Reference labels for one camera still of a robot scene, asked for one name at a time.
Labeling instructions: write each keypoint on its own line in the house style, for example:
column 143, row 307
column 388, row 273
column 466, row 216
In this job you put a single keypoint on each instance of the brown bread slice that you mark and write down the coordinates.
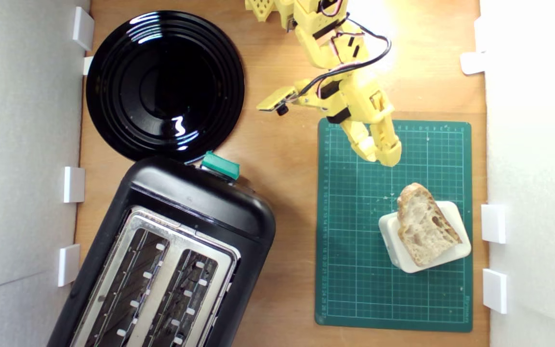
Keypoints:
column 424, row 226

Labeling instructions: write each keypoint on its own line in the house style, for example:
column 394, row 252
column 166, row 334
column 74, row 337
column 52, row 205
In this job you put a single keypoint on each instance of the green toaster lever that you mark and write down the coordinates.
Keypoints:
column 219, row 165

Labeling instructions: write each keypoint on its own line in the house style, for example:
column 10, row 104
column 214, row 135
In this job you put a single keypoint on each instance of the black two-slot toaster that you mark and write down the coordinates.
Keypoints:
column 195, row 197

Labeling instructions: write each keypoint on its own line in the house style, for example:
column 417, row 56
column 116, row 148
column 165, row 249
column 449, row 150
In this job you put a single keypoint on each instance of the green cutting mat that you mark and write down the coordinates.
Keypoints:
column 354, row 217

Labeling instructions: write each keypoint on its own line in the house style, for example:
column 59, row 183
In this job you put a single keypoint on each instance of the white block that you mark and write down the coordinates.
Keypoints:
column 389, row 237

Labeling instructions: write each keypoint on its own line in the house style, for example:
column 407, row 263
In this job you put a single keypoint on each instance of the black round plate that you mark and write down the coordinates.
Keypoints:
column 162, row 86

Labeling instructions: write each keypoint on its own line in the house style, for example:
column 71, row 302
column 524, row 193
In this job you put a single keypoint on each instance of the yellow gripper camera mount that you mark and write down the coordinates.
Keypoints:
column 276, row 98

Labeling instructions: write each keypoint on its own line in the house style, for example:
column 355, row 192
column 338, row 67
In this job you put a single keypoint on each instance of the white wall clip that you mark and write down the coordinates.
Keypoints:
column 69, row 264
column 494, row 290
column 73, row 184
column 87, row 65
column 493, row 223
column 472, row 62
column 83, row 28

